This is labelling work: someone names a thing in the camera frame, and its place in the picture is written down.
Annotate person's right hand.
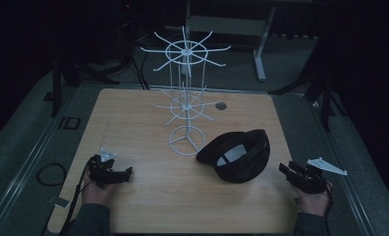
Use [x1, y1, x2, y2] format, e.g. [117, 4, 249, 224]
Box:
[291, 184, 332, 218]

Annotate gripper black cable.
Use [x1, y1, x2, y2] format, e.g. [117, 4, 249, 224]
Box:
[323, 181, 335, 236]
[58, 162, 92, 236]

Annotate grey metal desk frame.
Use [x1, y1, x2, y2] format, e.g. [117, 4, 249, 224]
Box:
[164, 0, 278, 83]

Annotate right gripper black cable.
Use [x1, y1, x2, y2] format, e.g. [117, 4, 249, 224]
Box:
[323, 181, 335, 236]

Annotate person's left hand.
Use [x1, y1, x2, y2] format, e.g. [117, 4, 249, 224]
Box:
[81, 169, 116, 208]

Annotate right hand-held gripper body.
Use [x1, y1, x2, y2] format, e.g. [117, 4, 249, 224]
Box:
[289, 156, 349, 195]

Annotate white wire display rack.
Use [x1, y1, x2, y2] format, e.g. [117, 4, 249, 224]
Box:
[139, 26, 232, 157]

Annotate black tripod stand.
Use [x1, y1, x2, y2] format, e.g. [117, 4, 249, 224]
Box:
[269, 30, 349, 133]

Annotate black baseball cap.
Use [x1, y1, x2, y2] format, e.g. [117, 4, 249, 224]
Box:
[195, 129, 271, 184]

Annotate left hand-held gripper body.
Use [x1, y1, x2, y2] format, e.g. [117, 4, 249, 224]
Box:
[87, 147, 119, 190]

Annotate black cable loop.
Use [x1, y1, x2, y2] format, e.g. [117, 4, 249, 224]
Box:
[35, 162, 68, 188]

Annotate black floor cables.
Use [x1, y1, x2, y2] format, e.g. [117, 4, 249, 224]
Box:
[130, 48, 151, 91]

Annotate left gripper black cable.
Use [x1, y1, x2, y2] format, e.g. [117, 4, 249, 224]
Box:
[58, 162, 92, 236]

